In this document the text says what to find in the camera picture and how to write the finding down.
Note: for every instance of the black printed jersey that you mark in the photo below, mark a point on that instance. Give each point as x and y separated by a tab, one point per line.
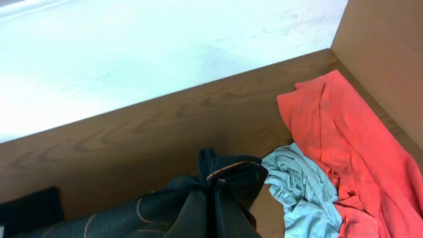
215	203

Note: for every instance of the light blue shirt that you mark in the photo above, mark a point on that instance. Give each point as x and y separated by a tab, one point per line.
305	192

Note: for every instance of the red shirt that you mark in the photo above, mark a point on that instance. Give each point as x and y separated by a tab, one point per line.
379	183

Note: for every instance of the wooden side panel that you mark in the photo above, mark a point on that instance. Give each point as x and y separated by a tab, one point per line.
380	42

